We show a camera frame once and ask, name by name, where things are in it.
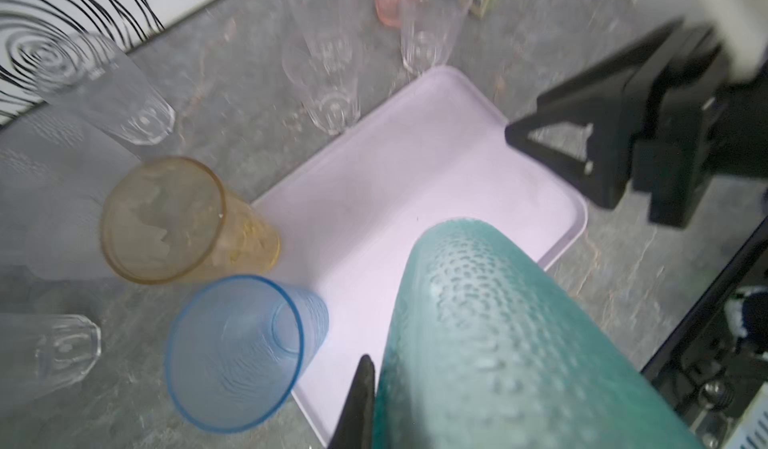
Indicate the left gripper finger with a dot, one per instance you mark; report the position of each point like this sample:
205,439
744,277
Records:
355,426

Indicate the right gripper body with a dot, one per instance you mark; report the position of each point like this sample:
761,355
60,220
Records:
703,125

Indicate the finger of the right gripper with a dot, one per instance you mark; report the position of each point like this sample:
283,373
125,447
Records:
573,132

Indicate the blue plastic cup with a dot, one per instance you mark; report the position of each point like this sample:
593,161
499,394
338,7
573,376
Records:
237,349

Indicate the teal plastic cup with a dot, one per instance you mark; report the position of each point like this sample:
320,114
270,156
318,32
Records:
486,350

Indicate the lilac plastic tray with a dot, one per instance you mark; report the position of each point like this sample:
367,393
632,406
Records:
349,216

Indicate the yellow plastic cup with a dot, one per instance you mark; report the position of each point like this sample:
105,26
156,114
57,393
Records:
172,220

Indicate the clear faceted glass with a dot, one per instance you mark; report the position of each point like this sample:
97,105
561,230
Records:
323,69

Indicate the clear glass right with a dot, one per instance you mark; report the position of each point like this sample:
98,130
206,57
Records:
429,31

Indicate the clear glass far left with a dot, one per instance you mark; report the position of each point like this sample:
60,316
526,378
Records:
42,353

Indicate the frosted dotted glass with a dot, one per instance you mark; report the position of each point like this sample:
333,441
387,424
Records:
56,172

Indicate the clear glass back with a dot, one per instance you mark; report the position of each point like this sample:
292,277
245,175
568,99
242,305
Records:
88,75

